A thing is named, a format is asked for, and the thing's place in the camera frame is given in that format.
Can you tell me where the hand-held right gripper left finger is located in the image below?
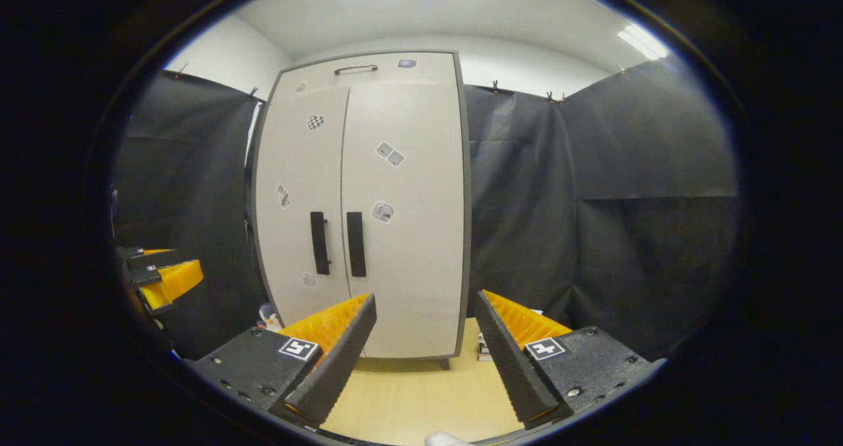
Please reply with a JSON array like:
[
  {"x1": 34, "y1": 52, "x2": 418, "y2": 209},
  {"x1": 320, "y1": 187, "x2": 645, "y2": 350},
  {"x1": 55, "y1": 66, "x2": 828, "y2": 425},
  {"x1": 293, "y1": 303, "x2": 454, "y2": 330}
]
[{"x1": 191, "y1": 293, "x2": 378, "y2": 430}]

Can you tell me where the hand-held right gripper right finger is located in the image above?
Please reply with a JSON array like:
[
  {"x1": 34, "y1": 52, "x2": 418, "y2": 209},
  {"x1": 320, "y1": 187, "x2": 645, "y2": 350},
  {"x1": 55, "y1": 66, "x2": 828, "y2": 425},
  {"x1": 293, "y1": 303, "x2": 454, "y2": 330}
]
[{"x1": 475, "y1": 291, "x2": 659, "y2": 433}]

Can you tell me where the white shoe cabinet door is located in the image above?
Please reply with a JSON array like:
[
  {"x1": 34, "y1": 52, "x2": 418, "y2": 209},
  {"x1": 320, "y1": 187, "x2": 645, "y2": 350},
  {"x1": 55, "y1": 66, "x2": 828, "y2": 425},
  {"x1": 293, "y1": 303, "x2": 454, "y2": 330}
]
[
  {"x1": 340, "y1": 82, "x2": 466, "y2": 359},
  {"x1": 255, "y1": 87, "x2": 351, "y2": 328}
]

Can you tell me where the white shoe cabinet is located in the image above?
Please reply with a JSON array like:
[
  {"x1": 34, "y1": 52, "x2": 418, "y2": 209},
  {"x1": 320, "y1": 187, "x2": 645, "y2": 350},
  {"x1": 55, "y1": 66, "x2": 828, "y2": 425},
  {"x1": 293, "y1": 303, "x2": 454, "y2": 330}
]
[{"x1": 245, "y1": 51, "x2": 472, "y2": 370}]

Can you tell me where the white cabinet drawer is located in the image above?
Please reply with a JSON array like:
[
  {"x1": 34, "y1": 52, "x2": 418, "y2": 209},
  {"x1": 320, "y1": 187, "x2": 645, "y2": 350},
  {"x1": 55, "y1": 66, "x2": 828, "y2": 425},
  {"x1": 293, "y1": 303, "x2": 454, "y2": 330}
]
[{"x1": 270, "y1": 53, "x2": 460, "y2": 103}]

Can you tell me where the black backdrop cloth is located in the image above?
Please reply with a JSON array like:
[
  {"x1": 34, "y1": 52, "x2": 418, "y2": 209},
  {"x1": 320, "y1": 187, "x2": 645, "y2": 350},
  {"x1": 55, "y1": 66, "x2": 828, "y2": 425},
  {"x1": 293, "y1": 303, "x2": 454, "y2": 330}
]
[
  {"x1": 463, "y1": 57, "x2": 740, "y2": 361},
  {"x1": 112, "y1": 70, "x2": 267, "y2": 360}
]

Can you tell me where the ceiling light panel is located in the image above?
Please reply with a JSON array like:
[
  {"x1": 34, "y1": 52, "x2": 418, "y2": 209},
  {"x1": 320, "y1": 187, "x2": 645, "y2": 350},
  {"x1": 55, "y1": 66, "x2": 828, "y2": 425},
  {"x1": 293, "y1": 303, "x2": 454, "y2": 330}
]
[{"x1": 617, "y1": 24, "x2": 669, "y2": 61}]

